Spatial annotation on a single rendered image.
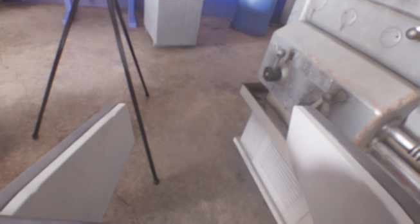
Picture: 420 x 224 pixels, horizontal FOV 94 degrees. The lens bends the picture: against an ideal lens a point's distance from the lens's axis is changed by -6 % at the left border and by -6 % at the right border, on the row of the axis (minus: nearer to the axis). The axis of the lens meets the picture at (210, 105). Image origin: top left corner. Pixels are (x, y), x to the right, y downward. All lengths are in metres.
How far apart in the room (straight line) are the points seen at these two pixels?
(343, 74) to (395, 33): 0.18
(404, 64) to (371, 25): 0.16
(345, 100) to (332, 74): 0.09
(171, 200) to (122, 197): 0.23
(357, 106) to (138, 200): 0.97
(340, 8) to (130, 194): 1.18
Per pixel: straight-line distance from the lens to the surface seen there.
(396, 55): 0.80
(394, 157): 0.77
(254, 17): 3.40
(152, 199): 1.14
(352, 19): 0.88
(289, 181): 1.09
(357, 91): 0.70
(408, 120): 0.83
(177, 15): 2.26
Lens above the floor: 1.02
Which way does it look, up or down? 38 degrees down
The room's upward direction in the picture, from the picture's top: 14 degrees clockwise
